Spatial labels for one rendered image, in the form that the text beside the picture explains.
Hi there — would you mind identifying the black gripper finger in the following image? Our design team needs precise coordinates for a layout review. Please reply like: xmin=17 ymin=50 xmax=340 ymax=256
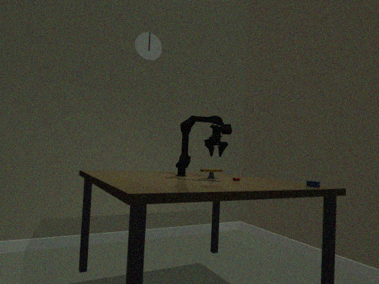
xmin=207 ymin=147 xmax=215 ymax=156
xmin=217 ymin=146 xmax=226 ymax=157

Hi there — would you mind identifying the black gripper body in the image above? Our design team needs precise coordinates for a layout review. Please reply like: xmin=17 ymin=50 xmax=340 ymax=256
xmin=205 ymin=134 xmax=228 ymax=147

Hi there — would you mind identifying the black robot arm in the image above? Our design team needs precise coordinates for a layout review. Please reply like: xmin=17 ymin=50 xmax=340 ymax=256
xmin=176 ymin=116 xmax=232 ymax=176

